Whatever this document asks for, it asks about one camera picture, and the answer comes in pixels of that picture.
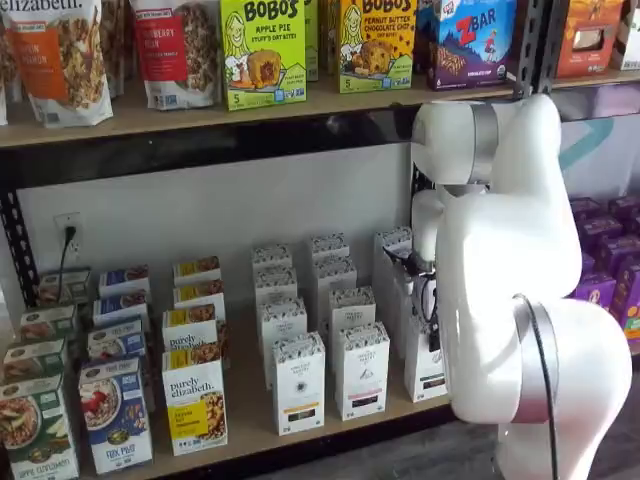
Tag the yellow purely elizabeth box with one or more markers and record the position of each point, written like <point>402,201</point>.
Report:
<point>192,400</point>
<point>196,270</point>
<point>200,295</point>
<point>187,327</point>

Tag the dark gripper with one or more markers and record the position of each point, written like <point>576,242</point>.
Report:
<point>406,260</point>

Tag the black metal shelf beam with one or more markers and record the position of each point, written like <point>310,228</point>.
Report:
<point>200,147</point>

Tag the yellow Bobo's peanut butter box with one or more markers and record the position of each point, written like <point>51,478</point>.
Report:
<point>377,50</point>

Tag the green apple cinnamon box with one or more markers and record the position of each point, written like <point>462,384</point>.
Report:
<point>65,285</point>
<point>35,435</point>
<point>35,357</point>
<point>47,322</point>

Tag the wooden upper shelf board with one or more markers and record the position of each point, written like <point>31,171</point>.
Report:
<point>150,117</point>

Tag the blue Zbar box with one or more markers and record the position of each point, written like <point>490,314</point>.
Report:
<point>470,45</point>

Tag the blue white oatmeal box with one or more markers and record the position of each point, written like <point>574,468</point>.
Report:
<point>117,340</point>
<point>120,305</point>
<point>124,277</point>
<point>117,420</point>

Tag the white snack box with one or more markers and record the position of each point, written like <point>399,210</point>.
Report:
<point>631,35</point>

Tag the orange elizabeth granola bag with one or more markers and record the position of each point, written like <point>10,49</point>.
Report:
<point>55,60</point>

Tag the white wall outlet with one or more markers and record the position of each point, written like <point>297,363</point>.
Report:
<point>67,220</point>

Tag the purple snack box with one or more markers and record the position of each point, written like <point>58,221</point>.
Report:
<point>625,206</point>
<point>597,230</point>
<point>585,207</point>
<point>615,252</point>
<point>595,290</point>
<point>629,295</point>

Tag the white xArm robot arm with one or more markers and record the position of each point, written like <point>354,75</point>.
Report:
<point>505,260</point>

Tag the green Bobo's apple pie box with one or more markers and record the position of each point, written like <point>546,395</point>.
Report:
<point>262,55</point>

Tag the white box pink strip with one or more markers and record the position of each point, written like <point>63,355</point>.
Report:
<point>362,375</point>
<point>352,305</point>
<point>334,275</point>
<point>328,245</point>

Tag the orange snack box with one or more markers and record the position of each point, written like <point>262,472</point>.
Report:
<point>590,40</point>

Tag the white box orange strip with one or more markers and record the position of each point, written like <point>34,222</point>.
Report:
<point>275,282</point>
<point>271,256</point>
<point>280,320</point>
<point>299,390</point>

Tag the white box green strip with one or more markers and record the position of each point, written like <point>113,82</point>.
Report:
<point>392,236</point>
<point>425,370</point>

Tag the red berry granola bag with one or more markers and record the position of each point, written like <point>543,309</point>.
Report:
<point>175,55</point>

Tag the black perforated shelf upright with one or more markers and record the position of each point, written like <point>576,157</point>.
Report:
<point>537,45</point>
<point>20,250</point>

